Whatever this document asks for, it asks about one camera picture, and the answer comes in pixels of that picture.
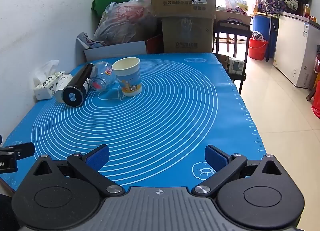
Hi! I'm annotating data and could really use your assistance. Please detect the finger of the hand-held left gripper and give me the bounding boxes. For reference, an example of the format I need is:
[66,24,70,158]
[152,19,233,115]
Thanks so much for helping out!
[0,142,36,160]

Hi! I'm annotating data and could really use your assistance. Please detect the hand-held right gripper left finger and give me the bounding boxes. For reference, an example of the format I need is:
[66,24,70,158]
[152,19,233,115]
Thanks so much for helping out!
[32,144,126,198]

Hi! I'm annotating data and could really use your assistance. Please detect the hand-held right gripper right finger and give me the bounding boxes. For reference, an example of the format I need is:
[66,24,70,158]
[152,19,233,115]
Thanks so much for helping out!
[191,144,284,196]

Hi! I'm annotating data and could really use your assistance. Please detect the printed paper cup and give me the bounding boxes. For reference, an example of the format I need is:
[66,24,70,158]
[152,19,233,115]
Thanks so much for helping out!
[111,57,141,97]

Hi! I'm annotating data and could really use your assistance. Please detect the clear plastic cup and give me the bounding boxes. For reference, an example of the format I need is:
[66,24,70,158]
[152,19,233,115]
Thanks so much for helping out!
[89,61,117,93]

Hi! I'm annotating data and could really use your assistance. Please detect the blue silicone mat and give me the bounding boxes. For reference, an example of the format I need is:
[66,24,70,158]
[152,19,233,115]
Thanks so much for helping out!
[0,52,267,194]

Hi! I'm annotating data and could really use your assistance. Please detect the white tissue pack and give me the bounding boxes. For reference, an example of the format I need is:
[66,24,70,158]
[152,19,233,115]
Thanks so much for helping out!
[33,59,66,100]

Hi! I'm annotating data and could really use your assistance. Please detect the black cylindrical bottle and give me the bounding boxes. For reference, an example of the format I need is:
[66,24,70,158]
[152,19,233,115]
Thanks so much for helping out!
[62,63,94,108]

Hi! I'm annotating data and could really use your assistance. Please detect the white cylindrical can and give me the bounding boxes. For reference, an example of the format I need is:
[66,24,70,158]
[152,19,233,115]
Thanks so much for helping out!
[55,73,74,103]

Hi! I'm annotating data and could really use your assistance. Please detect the small white device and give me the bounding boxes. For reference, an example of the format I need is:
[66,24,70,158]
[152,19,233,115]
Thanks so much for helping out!
[227,57,245,74]

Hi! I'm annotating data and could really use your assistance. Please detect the white open box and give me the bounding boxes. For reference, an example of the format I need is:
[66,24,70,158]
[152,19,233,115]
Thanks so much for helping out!
[83,41,147,63]

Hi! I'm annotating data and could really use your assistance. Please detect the red bucket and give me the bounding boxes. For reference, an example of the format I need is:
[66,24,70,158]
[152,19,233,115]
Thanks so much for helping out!
[248,37,269,61]

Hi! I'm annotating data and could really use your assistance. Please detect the blue white paper packet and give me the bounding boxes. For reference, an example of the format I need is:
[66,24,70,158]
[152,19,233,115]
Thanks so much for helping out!
[76,32,106,49]

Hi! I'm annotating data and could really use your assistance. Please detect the taped cardboard box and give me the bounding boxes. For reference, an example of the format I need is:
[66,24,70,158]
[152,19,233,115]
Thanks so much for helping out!
[161,17,215,54]

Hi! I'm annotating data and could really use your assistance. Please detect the red box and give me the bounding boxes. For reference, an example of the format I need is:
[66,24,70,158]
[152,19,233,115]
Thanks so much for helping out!
[145,34,164,54]

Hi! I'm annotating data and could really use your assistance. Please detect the black chair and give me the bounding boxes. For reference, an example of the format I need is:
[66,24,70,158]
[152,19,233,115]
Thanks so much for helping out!
[212,20,253,94]

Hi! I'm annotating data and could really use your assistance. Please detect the white chest freezer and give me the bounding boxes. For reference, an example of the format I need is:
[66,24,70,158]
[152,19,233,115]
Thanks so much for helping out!
[272,11,320,89]

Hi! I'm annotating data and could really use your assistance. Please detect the clear plastic bag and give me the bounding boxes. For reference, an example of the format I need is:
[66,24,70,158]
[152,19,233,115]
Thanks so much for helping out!
[93,0,158,46]

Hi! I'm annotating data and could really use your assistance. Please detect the blue barrel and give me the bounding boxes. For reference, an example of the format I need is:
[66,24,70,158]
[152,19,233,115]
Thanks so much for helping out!
[252,13,272,56]

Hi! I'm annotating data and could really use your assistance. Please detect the cardboard box with purple print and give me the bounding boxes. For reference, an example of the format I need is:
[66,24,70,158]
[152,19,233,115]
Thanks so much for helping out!
[216,8,252,27]

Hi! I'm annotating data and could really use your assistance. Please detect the plastic wrapped packets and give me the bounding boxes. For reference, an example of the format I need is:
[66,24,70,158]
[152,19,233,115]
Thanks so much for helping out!
[222,0,258,17]

